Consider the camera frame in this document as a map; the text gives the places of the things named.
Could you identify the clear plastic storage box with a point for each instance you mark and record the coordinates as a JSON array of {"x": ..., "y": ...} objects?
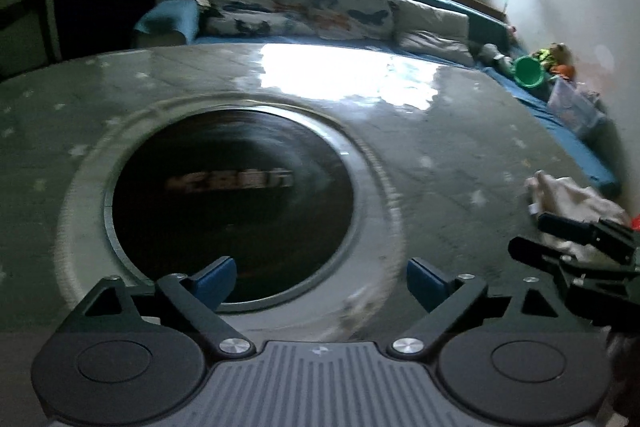
[{"x": 577, "y": 112}]

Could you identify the red plastic box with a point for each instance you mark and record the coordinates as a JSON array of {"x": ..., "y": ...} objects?
[{"x": 635, "y": 223}]

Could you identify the blue bed sheet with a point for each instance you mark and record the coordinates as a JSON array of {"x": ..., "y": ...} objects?
[{"x": 319, "y": 62}]

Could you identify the cream white garment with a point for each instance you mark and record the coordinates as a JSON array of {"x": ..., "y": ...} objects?
[{"x": 565, "y": 198}]

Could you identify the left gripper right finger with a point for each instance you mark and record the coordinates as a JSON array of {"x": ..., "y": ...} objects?
[{"x": 448, "y": 302}]

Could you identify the plain grey pillow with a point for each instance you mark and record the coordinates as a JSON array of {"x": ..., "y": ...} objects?
[{"x": 422, "y": 29}]

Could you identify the green plastic bucket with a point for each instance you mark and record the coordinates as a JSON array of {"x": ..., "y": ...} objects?
[{"x": 528, "y": 72}]

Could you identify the grey stuffed toy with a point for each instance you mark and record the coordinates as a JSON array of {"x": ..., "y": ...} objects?
[{"x": 491, "y": 56}]

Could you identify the long butterfly print pillow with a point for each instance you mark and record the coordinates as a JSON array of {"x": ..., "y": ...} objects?
[{"x": 259, "y": 18}]

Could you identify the plush toy pile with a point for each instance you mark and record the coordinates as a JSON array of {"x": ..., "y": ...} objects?
[{"x": 556, "y": 60}]

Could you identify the square butterfly print pillow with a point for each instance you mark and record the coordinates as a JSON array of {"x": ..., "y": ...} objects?
[{"x": 354, "y": 19}]

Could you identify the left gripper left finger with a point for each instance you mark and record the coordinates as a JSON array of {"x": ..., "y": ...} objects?
[{"x": 189, "y": 304}]

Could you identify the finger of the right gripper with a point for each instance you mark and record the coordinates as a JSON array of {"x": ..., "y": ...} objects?
[
  {"x": 580, "y": 232},
  {"x": 533, "y": 254}
]

